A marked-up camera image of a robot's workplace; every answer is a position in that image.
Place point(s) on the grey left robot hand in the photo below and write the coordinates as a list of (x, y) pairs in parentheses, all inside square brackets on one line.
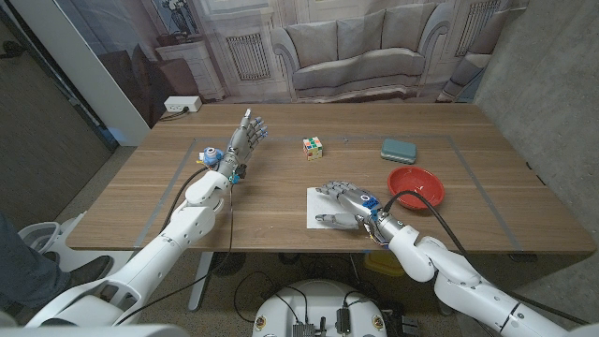
[(238, 150)]

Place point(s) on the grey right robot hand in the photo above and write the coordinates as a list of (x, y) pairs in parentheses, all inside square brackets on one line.
[(362, 208)]

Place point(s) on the white paper towel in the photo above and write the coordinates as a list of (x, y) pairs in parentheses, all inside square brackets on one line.
[(320, 206)]

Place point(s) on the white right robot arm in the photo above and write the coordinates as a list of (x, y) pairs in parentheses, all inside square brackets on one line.
[(468, 290)]

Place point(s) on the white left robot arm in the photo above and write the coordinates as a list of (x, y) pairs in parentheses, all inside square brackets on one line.
[(187, 227)]

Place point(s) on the red bowl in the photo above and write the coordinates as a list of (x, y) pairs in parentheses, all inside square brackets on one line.
[(416, 180)]

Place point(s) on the colourful puzzle cube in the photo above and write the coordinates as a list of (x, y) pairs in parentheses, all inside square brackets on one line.
[(312, 149)]

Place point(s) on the yellow object under table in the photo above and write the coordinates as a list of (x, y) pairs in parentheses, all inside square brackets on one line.
[(376, 264)]

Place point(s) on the teal rounded sponge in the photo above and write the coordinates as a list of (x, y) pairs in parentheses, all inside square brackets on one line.
[(398, 150)]

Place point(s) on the white power strip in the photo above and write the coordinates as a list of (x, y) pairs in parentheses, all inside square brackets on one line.
[(182, 104)]

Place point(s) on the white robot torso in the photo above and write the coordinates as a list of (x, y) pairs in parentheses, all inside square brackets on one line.
[(318, 299)]

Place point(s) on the black round floor grille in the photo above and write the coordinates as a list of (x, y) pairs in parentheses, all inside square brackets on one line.
[(227, 264)]

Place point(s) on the grey table leg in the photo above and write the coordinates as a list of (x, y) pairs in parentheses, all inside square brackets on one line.
[(444, 310)]

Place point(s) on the white table leg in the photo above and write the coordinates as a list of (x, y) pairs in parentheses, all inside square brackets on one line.
[(200, 281)]

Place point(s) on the printed living room backdrop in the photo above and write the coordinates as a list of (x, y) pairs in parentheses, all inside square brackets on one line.
[(355, 51)]

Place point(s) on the dark leather shoe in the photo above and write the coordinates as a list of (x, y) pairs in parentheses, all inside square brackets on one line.
[(91, 270)]

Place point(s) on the white plastic stand base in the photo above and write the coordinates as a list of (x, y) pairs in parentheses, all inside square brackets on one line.
[(70, 243)]

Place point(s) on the person's leg in jeans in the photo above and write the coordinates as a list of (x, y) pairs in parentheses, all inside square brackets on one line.
[(23, 271)]

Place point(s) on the blue toy camera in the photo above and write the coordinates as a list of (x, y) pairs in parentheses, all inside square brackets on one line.
[(211, 156)]

